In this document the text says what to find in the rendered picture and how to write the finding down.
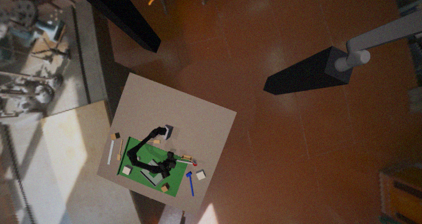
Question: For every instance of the green putting mat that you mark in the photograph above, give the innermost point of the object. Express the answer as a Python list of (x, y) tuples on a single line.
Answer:
[(146, 154)]

